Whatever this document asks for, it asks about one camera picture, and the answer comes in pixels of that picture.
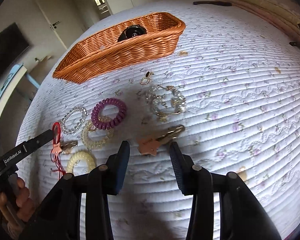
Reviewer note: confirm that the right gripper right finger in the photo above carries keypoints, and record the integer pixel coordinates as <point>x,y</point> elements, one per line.
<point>242,216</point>

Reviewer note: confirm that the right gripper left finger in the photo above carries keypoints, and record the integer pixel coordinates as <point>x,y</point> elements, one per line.
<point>58,215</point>

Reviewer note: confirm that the pink star hair clip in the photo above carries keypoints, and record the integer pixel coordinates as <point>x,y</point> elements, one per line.
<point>63,147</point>
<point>150,144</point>

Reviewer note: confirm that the small gold earring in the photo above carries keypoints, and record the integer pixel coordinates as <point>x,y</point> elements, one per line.
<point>146,79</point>

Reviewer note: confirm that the black wristwatch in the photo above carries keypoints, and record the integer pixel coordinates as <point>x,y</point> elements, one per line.
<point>131,32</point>

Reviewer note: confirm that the person's left hand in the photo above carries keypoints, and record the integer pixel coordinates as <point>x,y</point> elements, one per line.
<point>25,204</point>

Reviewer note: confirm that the blue white desk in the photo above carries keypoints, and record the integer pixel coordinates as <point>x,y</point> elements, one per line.
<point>14,77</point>

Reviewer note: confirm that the white floral bedspread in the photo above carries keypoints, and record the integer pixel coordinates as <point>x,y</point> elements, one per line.
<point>233,81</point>

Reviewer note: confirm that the white room door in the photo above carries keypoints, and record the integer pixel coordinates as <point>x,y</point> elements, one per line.
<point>64,20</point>

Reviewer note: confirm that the orange wicker basket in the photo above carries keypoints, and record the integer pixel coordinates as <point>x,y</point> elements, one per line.
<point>101,53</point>

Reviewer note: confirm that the black remote on bed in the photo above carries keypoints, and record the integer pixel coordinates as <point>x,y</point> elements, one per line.
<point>218,3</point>

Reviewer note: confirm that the black wall television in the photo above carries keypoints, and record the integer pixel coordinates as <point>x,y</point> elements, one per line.
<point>12,45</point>

